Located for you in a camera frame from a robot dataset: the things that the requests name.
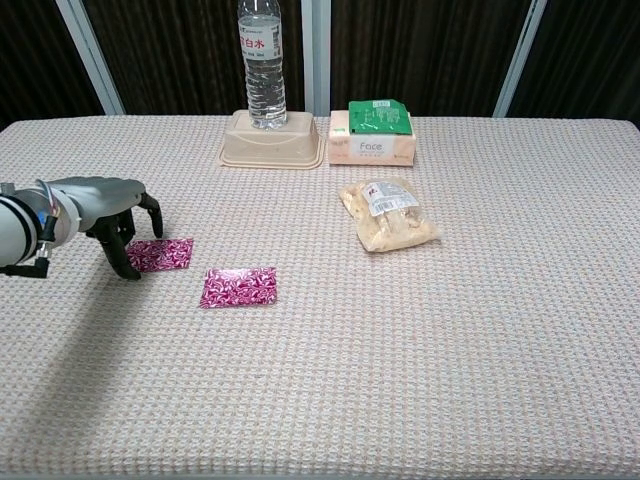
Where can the pink white candy pack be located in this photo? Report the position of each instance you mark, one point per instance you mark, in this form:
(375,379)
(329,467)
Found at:
(165,255)
(240,288)

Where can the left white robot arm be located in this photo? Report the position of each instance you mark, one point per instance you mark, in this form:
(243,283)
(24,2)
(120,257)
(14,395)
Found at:
(20,230)

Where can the grey partition frame post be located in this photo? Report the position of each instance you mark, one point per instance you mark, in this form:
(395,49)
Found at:
(520,55)
(90,55)
(316,55)

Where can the clear bag of snacks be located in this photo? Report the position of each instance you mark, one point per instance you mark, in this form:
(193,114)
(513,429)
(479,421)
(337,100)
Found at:
(390,220)

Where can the dark brown curtain panel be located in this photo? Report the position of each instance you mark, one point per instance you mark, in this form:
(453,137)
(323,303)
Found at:
(590,55)
(425,50)
(35,55)
(175,55)

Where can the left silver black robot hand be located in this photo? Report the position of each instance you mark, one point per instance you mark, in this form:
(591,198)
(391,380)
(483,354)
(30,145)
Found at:
(105,195)

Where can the beige plastic food container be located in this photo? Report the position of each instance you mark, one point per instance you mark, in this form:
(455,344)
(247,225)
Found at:
(270,145)

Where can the green printed packet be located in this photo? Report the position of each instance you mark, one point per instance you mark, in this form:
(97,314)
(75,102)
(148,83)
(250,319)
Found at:
(380,117)

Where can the pink woven tablecloth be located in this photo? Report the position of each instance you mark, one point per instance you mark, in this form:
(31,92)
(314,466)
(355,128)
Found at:
(350,350)

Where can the clear plastic water bottle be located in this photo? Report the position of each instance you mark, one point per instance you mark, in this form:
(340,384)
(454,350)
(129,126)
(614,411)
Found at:
(262,75)

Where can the green white box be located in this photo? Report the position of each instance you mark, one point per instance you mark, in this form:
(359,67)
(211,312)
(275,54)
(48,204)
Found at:
(370,150)

